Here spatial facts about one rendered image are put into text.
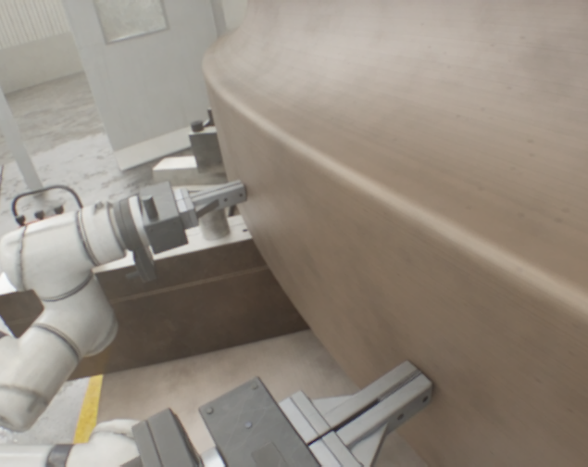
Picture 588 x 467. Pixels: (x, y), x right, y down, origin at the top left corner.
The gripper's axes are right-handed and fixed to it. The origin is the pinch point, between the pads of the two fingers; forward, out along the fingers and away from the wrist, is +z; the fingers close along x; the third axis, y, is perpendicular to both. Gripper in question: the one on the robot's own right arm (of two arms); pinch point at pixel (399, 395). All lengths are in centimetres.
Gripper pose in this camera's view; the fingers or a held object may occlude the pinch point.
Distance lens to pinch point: 32.7
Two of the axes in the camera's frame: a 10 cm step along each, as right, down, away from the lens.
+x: 5.1, 4.1, -7.6
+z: 8.5, -3.8, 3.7
